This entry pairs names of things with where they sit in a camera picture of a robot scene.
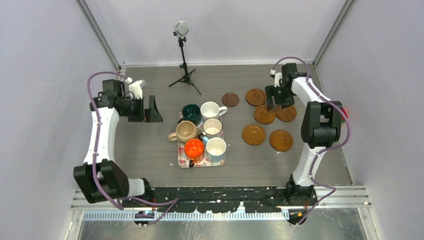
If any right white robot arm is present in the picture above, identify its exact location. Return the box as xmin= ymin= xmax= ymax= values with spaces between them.
xmin=265 ymin=63 xmax=343 ymax=205

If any orange mug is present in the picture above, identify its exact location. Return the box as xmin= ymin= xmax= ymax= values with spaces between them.
xmin=183 ymin=138 xmax=205 ymax=164

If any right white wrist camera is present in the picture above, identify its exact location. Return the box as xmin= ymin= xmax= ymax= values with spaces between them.
xmin=270 ymin=69 xmax=283 ymax=88

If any dark brown wooden coaster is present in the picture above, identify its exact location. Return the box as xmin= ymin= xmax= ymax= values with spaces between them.
xmin=221 ymin=92 xmax=240 ymax=107

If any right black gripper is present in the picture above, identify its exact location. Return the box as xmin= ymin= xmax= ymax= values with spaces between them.
xmin=264 ymin=83 xmax=295 ymax=111

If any purple cable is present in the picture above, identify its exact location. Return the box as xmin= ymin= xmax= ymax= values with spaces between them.
xmin=86 ymin=71 xmax=180 ymax=227
xmin=271 ymin=56 xmax=351 ymax=227

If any dark green mug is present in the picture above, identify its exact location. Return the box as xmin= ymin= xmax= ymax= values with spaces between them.
xmin=181 ymin=103 xmax=202 ymax=126

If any white mug brown rim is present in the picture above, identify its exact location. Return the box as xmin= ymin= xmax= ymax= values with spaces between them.
xmin=202 ymin=118 xmax=223 ymax=138

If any microphone on black tripod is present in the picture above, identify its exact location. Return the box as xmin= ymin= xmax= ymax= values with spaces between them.
xmin=169 ymin=20 xmax=202 ymax=95

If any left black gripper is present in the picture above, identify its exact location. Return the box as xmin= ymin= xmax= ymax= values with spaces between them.
xmin=121 ymin=95 xmax=163 ymax=123

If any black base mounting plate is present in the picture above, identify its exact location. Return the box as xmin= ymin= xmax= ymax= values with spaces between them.
xmin=140 ymin=186 xmax=318 ymax=214

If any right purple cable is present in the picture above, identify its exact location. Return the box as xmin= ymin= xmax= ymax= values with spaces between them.
xmin=271 ymin=56 xmax=351 ymax=227

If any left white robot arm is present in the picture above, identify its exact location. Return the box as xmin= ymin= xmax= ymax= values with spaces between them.
xmin=73 ymin=78 xmax=163 ymax=207

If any white light blue mug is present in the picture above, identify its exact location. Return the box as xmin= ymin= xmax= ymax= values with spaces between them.
xmin=203 ymin=137 xmax=227 ymax=163

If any beige mug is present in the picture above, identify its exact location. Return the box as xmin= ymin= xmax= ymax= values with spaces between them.
xmin=168 ymin=120 xmax=199 ymax=143

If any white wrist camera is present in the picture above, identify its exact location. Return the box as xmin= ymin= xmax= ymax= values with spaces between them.
xmin=124 ymin=77 xmax=147 ymax=99
xmin=270 ymin=69 xmax=283 ymax=88

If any white mug blue base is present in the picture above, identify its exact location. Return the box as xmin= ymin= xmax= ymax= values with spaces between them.
xmin=200 ymin=101 xmax=228 ymax=122

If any colourful toy block stack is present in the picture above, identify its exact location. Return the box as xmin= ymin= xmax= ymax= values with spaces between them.
xmin=341 ymin=108 xmax=349 ymax=122

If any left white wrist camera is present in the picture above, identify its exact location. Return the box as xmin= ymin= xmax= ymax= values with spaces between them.
xmin=124 ymin=77 xmax=147 ymax=99

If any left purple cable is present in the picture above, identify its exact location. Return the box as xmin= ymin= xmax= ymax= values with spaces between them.
xmin=86 ymin=71 xmax=180 ymax=227

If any floral serving tray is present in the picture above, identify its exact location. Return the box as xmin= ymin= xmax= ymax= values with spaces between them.
xmin=177 ymin=113 xmax=226 ymax=168

